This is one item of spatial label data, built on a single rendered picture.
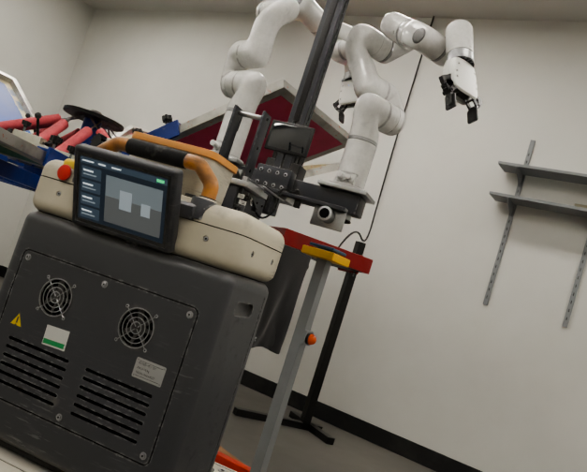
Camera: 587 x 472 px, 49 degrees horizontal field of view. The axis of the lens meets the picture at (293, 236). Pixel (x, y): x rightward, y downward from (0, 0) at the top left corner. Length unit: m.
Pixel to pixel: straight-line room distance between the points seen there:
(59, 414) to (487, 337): 3.16
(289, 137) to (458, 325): 2.48
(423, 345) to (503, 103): 1.69
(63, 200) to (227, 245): 0.41
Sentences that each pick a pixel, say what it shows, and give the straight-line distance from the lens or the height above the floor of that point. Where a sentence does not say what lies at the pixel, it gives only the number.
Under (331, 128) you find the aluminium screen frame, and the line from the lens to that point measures 2.66.
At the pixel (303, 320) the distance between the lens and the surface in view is 2.22.
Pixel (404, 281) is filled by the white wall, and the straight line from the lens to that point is 4.42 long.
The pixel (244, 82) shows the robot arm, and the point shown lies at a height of 1.39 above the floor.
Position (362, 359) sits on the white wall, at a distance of 4.47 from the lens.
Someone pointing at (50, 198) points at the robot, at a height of 0.82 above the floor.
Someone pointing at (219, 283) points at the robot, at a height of 0.76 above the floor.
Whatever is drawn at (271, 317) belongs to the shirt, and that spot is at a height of 0.66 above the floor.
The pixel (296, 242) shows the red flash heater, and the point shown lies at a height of 1.05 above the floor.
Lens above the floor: 0.79
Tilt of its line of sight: 5 degrees up
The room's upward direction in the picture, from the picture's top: 18 degrees clockwise
